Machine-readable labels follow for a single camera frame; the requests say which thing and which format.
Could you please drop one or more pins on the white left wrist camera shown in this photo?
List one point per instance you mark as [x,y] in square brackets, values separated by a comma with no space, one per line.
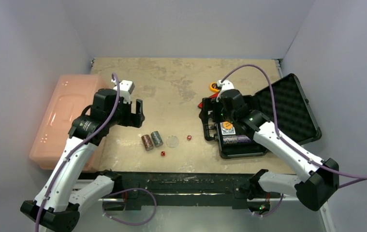
[126,89]

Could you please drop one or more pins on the red black utility knife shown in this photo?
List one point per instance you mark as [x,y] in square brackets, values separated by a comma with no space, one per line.
[200,105]

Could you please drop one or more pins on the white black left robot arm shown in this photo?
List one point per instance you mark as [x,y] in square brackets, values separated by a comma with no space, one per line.
[68,160]

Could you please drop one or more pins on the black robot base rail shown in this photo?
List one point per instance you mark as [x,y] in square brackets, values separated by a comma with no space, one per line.
[131,191]

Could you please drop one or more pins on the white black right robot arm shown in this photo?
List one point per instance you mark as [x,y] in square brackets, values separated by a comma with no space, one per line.
[315,180]

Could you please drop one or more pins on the blue playing card deck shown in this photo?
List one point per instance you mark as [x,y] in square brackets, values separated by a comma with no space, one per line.
[227,132]

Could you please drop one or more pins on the black poker set case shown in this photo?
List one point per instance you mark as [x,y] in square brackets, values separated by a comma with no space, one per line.
[289,106]

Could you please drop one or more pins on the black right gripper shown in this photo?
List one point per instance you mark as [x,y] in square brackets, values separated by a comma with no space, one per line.
[211,113]

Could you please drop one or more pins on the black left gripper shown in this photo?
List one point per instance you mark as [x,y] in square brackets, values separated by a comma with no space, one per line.
[132,119]

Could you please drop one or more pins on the pink translucent plastic storage box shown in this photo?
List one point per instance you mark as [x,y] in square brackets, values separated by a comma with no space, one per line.
[72,94]

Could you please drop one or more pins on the orange purple chip stack front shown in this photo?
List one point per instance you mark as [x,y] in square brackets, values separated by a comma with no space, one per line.
[229,140]

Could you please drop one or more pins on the orange small blind button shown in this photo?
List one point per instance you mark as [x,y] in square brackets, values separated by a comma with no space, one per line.
[227,125]

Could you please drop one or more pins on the red brown poker chip stack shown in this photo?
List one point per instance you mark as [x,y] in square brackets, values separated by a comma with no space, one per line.
[147,142]

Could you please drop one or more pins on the grey blue poker chip stack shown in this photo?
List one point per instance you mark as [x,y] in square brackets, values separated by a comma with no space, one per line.
[157,140]

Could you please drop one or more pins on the clear round dealer button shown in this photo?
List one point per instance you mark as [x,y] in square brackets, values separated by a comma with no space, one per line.
[172,141]

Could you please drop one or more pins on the yellow tape measure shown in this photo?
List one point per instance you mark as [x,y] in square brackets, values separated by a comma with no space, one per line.
[214,87]

